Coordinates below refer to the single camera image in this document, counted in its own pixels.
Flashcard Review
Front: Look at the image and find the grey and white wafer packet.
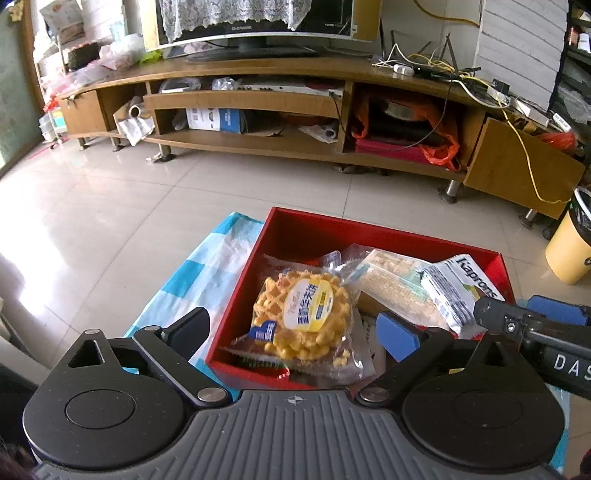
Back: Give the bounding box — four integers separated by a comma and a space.
418, 255, 506, 340

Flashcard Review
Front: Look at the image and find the beige biscuit packet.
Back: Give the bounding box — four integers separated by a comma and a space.
323, 244, 451, 330

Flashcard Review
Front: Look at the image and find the yellow cable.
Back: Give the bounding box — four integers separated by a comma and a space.
411, 0, 573, 205

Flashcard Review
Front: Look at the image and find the white and blue carton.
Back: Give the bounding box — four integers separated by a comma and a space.
186, 107, 243, 133

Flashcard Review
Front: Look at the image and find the black television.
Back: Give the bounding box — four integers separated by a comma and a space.
143, 0, 384, 61

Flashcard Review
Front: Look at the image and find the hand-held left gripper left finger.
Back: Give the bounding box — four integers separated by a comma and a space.
51, 307, 232, 409

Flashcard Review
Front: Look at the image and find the red plastic bag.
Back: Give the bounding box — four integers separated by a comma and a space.
542, 131, 578, 149

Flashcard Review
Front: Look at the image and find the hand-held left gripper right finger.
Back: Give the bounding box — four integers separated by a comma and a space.
358, 311, 541, 407

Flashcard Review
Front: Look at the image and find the wooden television stand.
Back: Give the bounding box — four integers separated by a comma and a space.
58, 58, 587, 220

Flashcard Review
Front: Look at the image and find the orange plastic bag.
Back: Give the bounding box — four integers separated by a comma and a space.
351, 92, 462, 169

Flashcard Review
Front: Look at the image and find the white paper bundle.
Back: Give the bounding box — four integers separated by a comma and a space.
115, 104, 155, 146

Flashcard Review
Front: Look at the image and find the white lace cloth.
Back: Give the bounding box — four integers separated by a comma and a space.
159, 0, 296, 44

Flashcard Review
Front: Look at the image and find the black storage rack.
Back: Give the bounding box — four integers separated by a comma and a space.
549, 0, 591, 134

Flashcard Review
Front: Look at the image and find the yellow trash bin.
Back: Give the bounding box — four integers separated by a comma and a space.
545, 187, 591, 286

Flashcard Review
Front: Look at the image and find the red cardboard box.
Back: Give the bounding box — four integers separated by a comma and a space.
203, 207, 517, 393

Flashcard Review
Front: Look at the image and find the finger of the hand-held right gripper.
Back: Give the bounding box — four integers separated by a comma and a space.
473, 298, 546, 342
526, 295, 591, 325

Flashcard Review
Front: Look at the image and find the clear plastic bag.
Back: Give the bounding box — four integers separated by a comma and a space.
99, 32, 144, 70

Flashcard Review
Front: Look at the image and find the blue checked tablecloth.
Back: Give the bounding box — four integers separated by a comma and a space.
122, 211, 571, 474

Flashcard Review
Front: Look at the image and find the white slatted panel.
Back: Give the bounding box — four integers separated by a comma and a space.
475, 0, 568, 112

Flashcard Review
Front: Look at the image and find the yellow waffle packet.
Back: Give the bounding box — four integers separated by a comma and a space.
219, 254, 377, 384

